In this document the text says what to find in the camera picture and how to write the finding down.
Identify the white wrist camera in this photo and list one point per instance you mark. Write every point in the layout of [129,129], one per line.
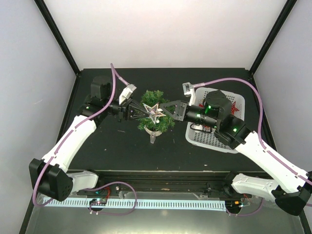
[126,93]
[189,91]

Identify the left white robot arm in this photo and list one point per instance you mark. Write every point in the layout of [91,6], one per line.
[49,175]

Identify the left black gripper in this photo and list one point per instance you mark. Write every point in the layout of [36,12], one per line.
[123,110]

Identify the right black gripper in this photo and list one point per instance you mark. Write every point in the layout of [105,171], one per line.
[181,114]

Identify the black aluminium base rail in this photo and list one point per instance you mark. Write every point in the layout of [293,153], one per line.
[211,184]

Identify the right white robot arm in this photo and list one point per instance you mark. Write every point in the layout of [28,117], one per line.
[290,187]

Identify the white perforated plastic basket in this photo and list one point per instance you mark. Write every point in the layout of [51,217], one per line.
[206,138]

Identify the red star ornament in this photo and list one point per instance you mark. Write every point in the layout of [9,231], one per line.
[234,109]

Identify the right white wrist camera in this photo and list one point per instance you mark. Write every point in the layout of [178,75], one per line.
[189,91]

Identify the small green christmas tree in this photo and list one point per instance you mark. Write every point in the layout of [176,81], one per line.
[151,98]

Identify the white bulb string lights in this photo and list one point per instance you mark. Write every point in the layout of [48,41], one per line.
[153,136]

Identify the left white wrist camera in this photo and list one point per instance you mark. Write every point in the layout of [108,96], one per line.
[126,93]

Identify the white slotted cable duct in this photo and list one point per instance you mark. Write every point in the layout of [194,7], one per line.
[163,204]

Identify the silver star tree topper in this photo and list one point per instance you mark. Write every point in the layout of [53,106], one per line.
[154,112]

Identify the right circuit board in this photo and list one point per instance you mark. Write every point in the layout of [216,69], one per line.
[236,203]

